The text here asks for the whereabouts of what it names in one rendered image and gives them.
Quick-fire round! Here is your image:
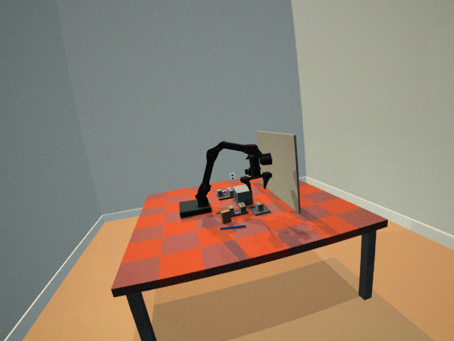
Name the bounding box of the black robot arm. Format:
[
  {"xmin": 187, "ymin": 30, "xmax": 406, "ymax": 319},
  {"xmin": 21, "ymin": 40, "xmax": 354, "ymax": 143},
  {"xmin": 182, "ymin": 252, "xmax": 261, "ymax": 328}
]
[{"xmin": 195, "ymin": 141, "xmax": 272, "ymax": 208}]

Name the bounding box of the brown rectangular block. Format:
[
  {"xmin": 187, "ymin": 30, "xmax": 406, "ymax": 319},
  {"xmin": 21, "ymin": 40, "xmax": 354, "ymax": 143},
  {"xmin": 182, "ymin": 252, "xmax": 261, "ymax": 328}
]
[{"xmin": 220, "ymin": 210, "xmax": 231, "ymax": 224}]

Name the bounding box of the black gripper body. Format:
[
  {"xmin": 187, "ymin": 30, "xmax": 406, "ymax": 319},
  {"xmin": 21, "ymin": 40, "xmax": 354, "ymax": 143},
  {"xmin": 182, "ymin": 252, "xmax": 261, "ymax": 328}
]
[{"xmin": 240, "ymin": 165, "xmax": 272, "ymax": 183}]

